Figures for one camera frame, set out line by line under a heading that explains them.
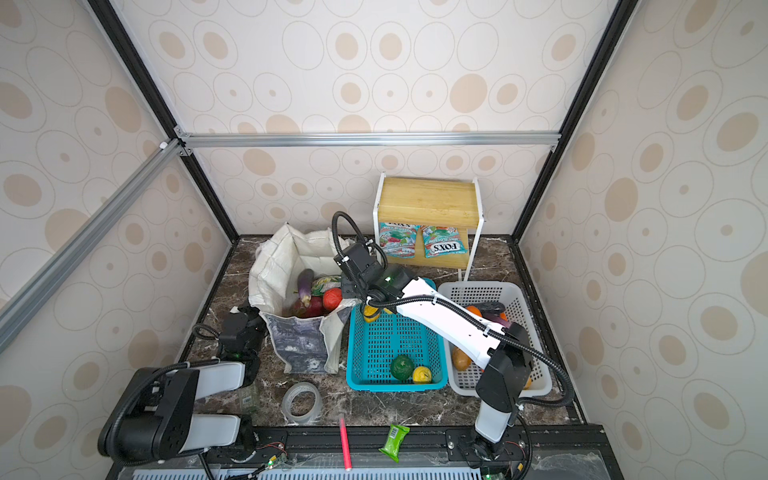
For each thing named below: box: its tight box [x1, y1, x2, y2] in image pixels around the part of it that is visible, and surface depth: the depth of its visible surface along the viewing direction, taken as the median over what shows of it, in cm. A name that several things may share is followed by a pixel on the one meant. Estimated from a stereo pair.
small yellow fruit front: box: [412, 366, 433, 384], surface depth 82 cm
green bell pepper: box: [390, 354, 415, 381], surface depth 83 cm
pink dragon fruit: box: [293, 296, 324, 317], surface depth 91 cm
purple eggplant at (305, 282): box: [297, 268, 314, 308], surface depth 96 cm
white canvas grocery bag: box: [248, 223, 360, 374], surface depth 83 cm
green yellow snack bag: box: [311, 276, 342, 296], surface depth 95 cm
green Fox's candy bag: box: [422, 225, 468, 259], surface depth 96 cm
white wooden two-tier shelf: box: [373, 172, 419, 266], surface depth 85 cm
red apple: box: [323, 287, 343, 312], surface depth 93 cm
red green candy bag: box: [379, 222, 421, 259], surface depth 96 cm
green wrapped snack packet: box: [378, 424, 411, 463], surface depth 74 cm
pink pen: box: [340, 418, 353, 471], surface depth 75 cm
